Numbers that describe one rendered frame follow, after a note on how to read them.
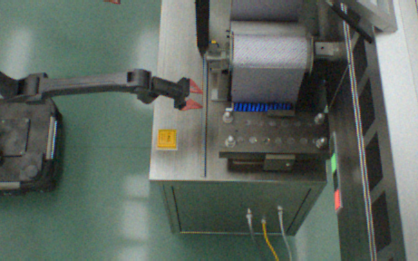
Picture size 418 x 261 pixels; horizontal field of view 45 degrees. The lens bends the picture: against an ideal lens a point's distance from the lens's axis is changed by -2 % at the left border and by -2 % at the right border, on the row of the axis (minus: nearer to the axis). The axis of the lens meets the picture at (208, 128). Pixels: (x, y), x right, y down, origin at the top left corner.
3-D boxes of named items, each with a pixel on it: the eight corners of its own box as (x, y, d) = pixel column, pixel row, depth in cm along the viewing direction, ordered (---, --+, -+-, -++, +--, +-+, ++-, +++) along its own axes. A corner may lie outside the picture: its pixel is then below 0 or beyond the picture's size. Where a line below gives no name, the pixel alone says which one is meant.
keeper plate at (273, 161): (263, 165, 189) (266, 153, 179) (290, 165, 189) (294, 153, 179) (263, 171, 188) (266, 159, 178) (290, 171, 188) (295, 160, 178)
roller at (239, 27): (229, 33, 190) (230, 13, 179) (298, 34, 190) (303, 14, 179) (229, 61, 185) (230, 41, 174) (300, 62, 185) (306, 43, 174)
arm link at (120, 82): (21, 100, 173) (25, 72, 177) (28, 107, 178) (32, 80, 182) (145, 90, 169) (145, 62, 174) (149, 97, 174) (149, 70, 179)
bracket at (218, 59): (210, 90, 204) (210, 45, 177) (227, 91, 204) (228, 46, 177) (209, 101, 202) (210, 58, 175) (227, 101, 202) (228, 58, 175)
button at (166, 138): (158, 131, 197) (158, 129, 194) (177, 131, 196) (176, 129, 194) (157, 148, 193) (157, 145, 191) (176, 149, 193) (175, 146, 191)
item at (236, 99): (231, 106, 191) (232, 93, 183) (294, 107, 191) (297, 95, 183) (231, 107, 191) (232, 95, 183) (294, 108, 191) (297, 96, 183)
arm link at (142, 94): (136, 89, 170) (137, 67, 173) (121, 102, 179) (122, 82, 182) (168, 97, 176) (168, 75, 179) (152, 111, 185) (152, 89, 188)
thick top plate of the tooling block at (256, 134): (218, 118, 191) (218, 111, 186) (325, 120, 191) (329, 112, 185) (218, 158, 184) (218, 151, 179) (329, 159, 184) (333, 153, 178)
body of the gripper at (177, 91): (178, 110, 183) (160, 104, 179) (179, 85, 187) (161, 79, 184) (187, 102, 178) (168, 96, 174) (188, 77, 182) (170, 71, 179)
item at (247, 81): (230, 93, 183) (233, 65, 166) (296, 95, 183) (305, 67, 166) (230, 95, 183) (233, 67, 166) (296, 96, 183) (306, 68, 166)
